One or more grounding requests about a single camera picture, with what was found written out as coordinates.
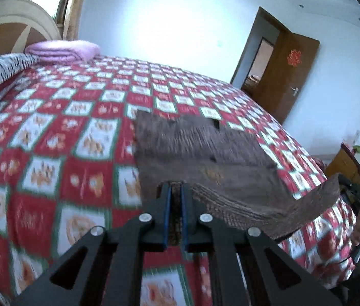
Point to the narrow yellow curtain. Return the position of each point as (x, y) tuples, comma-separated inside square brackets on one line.
[(73, 16)]

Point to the wooden cabinet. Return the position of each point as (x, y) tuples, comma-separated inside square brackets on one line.
[(342, 165)]

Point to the cream and brown headboard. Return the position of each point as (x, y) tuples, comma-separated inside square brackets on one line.
[(14, 12)]

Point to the red checkered printed bedsheet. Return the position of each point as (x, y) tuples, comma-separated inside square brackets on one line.
[(55, 134)]

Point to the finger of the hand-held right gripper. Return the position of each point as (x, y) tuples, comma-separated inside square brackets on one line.
[(349, 186)]

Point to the brown knitted sweater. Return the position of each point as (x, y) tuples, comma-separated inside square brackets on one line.
[(199, 153)]

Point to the folded pink blanket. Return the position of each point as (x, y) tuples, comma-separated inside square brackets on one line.
[(62, 51)]

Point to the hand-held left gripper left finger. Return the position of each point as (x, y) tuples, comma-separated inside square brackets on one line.
[(166, 216)]

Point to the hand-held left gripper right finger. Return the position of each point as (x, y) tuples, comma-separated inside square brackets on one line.
[(183, 216)]

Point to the red door decoration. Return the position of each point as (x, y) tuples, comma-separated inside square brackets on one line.
[(294, 58)]

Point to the brown wooden door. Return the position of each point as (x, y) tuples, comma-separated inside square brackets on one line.
[(278, 79)]

